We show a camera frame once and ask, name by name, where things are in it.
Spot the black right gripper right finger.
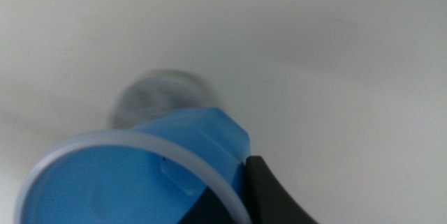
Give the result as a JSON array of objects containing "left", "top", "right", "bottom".
[{"left": 243, "top": 155, "right": 319, "bottom": 224}]

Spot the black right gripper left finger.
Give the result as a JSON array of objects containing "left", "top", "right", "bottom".
[{"left": 177, "top": 186, "right": 234, "bottom": 224}]

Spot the blue plastic cup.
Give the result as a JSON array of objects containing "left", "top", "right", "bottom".
[{"left": 13, "top": 107, "right": 253, "bottom": 224}]

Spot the grey round cup mat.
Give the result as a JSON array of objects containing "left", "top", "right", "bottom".
[{"left": 107, "top": 68, "right": 217, "bottom": 130}]

